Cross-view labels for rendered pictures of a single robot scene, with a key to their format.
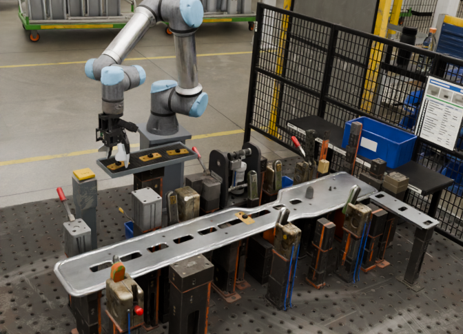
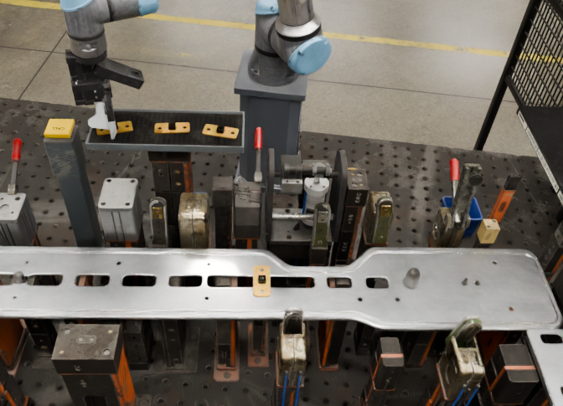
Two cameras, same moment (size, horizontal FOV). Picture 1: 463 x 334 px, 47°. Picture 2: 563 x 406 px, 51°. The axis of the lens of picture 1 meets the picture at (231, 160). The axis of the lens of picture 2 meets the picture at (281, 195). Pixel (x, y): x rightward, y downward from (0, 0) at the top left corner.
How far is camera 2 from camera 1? 119 cm
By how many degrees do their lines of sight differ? 34
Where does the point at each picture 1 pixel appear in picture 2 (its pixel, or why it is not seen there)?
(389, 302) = not seen: outside the picture
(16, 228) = not seen: hidden behind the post
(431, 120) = not seen: outside the picture
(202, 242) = (157, 300)
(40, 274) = (47, 222)
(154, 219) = (123, 230)
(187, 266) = (76, 342)
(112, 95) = (72, 28)
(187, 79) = (285, 9)
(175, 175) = (277, 146)
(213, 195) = (245, 219)
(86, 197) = (59, 161)
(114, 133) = (83, 86)
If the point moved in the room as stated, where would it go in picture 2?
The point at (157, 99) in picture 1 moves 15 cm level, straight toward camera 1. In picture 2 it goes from (258, 26) to (229, 51)
